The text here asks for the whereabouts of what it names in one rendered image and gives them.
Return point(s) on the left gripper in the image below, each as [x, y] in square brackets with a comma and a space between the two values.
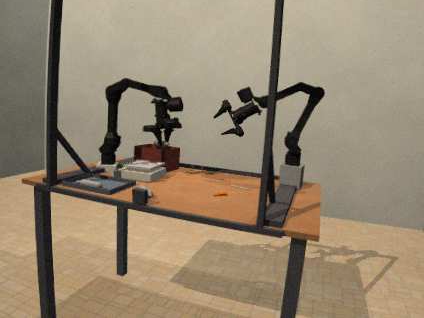
[157, 131]

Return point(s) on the white digital scale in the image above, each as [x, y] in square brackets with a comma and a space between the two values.
[142, 175]

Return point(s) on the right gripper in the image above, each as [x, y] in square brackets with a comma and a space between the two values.
[240, 114]

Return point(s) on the grey gas cylinder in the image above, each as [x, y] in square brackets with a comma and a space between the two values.
[164, 144]
[90, 183]
[150, 193]

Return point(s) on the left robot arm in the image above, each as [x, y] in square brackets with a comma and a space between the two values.
[113, 95]

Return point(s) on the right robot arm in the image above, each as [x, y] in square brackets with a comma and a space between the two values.
[316, 95]

